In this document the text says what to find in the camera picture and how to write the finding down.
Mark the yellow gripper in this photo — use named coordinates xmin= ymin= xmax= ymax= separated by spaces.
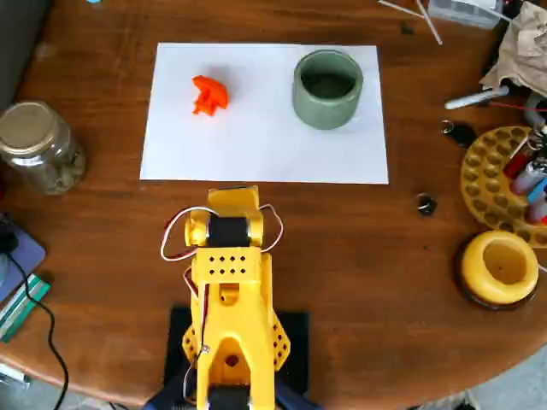
xmin=208 ymin=184 xmax=261 ymax=219

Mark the orange 3D-printed object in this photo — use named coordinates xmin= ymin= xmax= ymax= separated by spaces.
xmin=191 ymin=75 xmax=231 ymax=116

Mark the green ceramic cup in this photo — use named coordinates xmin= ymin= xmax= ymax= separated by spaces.
xmin=292 ymin=50 xmax=364 ymax=131

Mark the white paper sheet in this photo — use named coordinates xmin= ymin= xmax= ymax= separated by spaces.
xmin=139 ymin=41 xmax=390 ymax=185

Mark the blue clamp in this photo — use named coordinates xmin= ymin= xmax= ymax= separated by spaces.
xmin=273 ymin=375 xmax=321 ymax=410
xmin=144 ymin=371 xmax=202 ymax=410

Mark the glass jar with gold lid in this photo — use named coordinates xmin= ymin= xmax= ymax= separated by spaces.
xmin=0 ymin=100 xmax=86 ymax=196

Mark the purple pad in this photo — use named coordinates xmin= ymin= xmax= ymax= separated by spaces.
xmin=0 ymin=213 xmax=47 ymax=302

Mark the dark brown saucer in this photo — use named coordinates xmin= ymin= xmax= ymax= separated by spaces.
xmin=453 ymin=238 xmax=540 ymax=312

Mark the green and white book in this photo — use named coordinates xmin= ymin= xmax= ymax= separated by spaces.
xmin=0 ymin=272 xmax=52 ymax=343

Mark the yellow round holed tray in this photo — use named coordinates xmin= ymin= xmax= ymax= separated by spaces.
xmin=460 ymin=126 xmax=547 ymax=247

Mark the thin white stick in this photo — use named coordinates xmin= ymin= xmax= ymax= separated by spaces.
xmin=378 ymin=0 xmax=426 ymax=19

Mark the white marker pen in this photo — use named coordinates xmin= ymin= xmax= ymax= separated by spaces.
xmin=444 ymin=85 xmax=510 ymax=111

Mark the long white stick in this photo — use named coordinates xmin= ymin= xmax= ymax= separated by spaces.
xmin=416 ymin=0 xmax=444 ymax=45

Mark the grey upholstered furniture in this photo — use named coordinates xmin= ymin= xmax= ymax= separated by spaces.
xmin=0 ymin=0 xmax=55 ymax=112

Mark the red lighter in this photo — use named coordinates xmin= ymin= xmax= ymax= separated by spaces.
xmin=503 ymin=147 xmax=531 ymax=179

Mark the white and pink lighter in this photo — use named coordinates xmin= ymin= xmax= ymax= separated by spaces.
xmin=512 ymin=160 xmax=547 ymax=196

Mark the clear plastic box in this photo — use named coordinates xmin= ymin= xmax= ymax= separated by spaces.
xmin=426 ymin=0 xmax=505 ymax=30

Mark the blue lighter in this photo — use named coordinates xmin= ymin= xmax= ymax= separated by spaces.
xmin=526 ymin=177 xmax=547 ymax=205

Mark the grey curved tube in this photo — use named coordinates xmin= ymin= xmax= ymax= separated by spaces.
xmin=524 ymin=91 xmax=547 ymax=129

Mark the crumpled brown paper bag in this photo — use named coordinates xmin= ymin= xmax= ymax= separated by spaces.
xmin=479 ymin=1 xmax=547 ymax=97

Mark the white red wrist servo cable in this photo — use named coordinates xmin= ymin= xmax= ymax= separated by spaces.
xmin=161 ymin=208 xmax=215 ymax=262

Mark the white red base servo cable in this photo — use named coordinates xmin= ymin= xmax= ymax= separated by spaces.
xmin=183 ymin=266 xmax=211 ymax=402

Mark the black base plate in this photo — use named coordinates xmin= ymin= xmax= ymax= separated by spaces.
xmin=163 ymin=305 xmax=309 ymax=396

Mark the black power cable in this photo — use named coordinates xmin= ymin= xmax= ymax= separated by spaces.
xmin=0 ymin=245 xmax=69 ymax=410

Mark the black key fob with ring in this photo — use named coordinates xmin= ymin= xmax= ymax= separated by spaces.
xmin=439 ymin=120 xmax=478 ymax=149

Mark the thin red wire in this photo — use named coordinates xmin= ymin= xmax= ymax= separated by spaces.
xmin=489 ymin=101 xmax=547 ymax=113

